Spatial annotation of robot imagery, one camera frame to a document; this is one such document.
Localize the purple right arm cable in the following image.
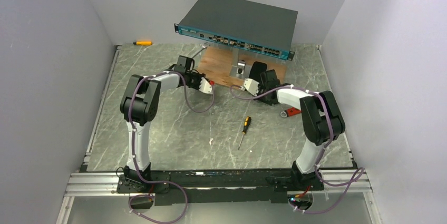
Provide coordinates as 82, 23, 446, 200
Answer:
229, 84, 367, 215

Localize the yellow utility knife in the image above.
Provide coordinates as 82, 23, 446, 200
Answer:
133, 41, 152, 46

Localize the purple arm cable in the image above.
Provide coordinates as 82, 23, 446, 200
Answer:
126, 70, 216, 224
229, 84, 367, 215

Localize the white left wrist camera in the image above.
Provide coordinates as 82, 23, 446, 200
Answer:
198, 77, 214, 94

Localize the aluminium frame profile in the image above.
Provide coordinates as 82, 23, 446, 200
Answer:
56, 169, 383, 223

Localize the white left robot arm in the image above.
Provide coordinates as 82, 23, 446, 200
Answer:
120, 56, 214, 183

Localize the brown plywood board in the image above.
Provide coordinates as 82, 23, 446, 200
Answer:
197, 46, 287, 86

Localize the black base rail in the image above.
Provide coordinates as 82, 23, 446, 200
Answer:
116, 168, 324, 206

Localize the metal stand bracket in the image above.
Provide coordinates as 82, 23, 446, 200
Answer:
229, 48, 249, 79

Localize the red handled adjustable wrench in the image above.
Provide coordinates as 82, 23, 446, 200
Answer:
280, 108, 301, 118

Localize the black umbrella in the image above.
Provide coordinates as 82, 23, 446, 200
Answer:
249, 61, 268, 83

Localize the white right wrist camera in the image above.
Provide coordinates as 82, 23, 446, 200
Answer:
242, 78, 259, 96

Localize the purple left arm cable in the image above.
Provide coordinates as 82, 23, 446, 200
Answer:
126, 70, 216, 224

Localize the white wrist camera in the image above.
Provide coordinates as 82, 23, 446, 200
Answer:
198, 77, 214, 94
242, 78, 259, 96

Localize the yellow black screwdriver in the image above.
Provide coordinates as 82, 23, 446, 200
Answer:
238, 116, 251, 150

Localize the teal network switch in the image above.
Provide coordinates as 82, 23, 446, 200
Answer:
174, 0, 298, 61

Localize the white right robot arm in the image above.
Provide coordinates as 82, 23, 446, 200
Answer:
256, 70, 345, 183

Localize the silver open end wrench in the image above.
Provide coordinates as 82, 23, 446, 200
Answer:
191, 42, 209, 59

